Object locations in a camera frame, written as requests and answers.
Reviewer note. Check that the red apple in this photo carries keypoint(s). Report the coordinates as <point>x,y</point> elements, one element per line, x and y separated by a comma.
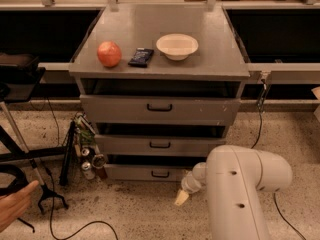
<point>109,54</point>

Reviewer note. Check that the grey top drawer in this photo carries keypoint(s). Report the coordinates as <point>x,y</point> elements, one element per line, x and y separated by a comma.
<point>160,110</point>

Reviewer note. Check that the black tripod stand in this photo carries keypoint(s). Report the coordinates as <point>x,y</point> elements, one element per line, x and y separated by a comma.
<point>15,171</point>

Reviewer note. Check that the green snack bag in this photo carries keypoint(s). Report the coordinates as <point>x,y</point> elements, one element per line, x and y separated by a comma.
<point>84,131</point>

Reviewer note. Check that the white bowl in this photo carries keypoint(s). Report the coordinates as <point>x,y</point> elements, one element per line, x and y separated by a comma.
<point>177,47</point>

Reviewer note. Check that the brown glass jar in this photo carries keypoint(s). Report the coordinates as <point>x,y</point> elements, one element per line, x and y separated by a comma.
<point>98,163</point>

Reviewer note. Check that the silver soda can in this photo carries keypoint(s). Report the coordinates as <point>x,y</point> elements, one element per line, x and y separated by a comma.
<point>87,170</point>

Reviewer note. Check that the grey drawer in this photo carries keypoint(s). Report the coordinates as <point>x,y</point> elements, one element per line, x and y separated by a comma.
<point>160,110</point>
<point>149,168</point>
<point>156,146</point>

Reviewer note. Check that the person's hand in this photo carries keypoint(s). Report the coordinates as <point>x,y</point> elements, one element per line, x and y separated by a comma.
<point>14,205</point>

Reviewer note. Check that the black tray on stand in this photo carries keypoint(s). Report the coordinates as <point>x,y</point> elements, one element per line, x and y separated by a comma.
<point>20,74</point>

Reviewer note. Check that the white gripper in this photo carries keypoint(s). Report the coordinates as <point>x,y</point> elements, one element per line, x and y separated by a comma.
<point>190,186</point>

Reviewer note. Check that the dark blue snack packet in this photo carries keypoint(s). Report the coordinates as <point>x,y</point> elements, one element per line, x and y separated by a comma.
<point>141,57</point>

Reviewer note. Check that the grey middle drawer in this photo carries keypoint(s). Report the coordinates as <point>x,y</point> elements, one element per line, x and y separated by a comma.
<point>156,146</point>

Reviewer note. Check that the grey bottom drawer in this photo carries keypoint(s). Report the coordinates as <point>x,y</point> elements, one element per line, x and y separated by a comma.
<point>149,168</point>

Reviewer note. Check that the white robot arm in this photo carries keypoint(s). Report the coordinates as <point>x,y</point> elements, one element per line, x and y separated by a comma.
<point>233,176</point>

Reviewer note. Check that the grey wooden drawer cabinet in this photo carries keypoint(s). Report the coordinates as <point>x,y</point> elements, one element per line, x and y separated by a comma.
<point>215,70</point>

